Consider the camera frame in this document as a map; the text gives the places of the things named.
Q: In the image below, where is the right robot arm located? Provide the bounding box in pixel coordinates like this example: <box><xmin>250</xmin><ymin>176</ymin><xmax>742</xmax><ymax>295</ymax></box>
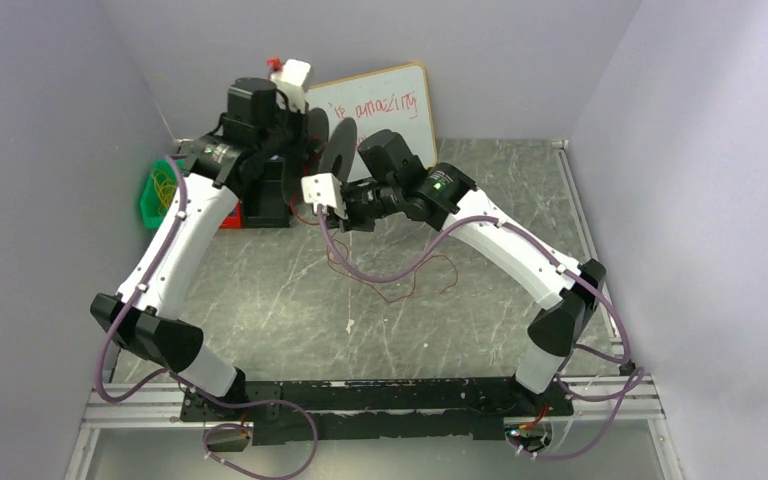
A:
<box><xmin>317</xmin><ymin>129</ymin><xmax>606</xmax><ymax>395</ymax></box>

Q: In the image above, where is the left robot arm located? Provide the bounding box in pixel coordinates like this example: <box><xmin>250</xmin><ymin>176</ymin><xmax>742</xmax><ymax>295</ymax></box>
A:
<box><xmin>90</xmin><ymin>73</ymin><xmax>313</xmax><ymax>408</ymax></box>

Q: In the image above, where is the yellow framed whiteboard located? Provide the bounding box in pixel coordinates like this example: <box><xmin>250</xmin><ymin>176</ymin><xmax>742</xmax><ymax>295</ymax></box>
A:
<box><xmin>306</xmin><ymin>62</ymin><xmax>438</xmax><ymax>167</ymax></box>

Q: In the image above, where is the black storage bin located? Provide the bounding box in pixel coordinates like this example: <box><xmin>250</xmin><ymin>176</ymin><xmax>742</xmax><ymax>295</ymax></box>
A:
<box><xmin>241</xmin><ymin>157</ymin><xmax>291</xmax><ymax>229</ymax></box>

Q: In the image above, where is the aluminium frame rail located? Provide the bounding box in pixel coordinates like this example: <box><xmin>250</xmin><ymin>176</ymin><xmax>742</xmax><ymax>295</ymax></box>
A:
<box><xmin>63</xmin><ymin>375</ymin><xmax>685</xmax><ymax>479</ymax></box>

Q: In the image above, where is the black perforated cable spool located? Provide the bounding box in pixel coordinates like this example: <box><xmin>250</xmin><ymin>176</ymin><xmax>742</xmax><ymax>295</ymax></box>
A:
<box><xmin>280</xmin><ymin>107</ymin><xmax>358</xmax><ymax>206</ymax></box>

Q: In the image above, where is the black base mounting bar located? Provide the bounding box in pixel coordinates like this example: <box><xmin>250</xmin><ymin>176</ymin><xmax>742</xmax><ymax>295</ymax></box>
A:
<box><xmin>179</xmin><ymin>377</ymin><xmax>574</xmax><ymax>446</ymax></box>

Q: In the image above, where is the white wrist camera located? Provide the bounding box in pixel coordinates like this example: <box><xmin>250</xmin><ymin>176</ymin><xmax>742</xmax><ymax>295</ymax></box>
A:
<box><xmin>267</xmin><ymin>57</ymin><xmax>313</xmax><ymax>113</ymax></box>
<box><xmin>301</xmin><ymin>173</ymin><xmax>348</xmax><ymax>219</ymax></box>

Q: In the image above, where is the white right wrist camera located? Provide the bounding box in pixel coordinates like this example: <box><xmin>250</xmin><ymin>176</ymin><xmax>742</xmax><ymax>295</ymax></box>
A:
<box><xmin>301</xmin><ymin>173</ymin><xmax>348</xmax><ymax>219</ymax></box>

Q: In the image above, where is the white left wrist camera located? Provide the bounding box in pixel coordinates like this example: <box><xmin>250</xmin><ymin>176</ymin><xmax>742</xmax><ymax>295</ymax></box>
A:
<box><xmin>267</xmin><ymin>57</ymin><xmax>313</xmax><ymax>113</ymax></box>

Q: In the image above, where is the yellow cables bundle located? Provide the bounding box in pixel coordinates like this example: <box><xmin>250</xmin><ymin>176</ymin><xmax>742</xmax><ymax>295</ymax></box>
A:
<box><xmin>152</xmin><ymin>169</ymin><xmax>180</xmax><ymax>213</ymax></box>

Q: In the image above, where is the green storage bin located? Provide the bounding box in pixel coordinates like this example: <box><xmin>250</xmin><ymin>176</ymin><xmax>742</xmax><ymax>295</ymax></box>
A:
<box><xmin>138</xmin><ymin>159</ymin><xmax>178</xmax><ymax>230</ymax></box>

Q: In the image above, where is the red storage bin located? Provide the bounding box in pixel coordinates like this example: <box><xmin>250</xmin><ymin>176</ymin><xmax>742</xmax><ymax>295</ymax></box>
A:
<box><xmin>220</xmin><ymin>201</ymin><xmax>244</xmax><ymax>229</ymax></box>

